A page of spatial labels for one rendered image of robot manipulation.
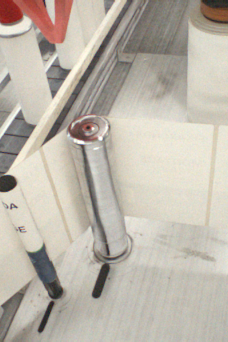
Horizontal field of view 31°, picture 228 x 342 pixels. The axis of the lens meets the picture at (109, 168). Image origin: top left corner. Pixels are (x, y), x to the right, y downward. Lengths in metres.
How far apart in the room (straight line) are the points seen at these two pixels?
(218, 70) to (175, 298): 0.26
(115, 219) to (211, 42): 0.22
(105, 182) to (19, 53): 0.27
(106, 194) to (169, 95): 0.33
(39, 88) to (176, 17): 0.48
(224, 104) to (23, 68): 0.28
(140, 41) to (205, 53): 0.45
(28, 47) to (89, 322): 0.36
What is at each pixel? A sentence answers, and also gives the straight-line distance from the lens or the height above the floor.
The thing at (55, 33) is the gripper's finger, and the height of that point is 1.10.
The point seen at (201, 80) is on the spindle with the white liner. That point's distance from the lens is 0.51.
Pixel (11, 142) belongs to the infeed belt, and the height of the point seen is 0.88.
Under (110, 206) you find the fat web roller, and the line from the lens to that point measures 0.40.
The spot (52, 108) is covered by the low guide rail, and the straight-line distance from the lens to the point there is 0.64.
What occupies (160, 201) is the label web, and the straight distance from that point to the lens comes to 0.44.
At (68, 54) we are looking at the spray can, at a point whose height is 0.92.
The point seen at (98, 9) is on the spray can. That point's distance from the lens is 0.85.
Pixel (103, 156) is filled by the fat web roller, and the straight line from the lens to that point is 0.35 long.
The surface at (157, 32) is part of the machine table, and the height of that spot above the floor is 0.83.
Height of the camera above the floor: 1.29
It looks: 46 degrees down
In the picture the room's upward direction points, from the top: 10 degrees counter-clockwise
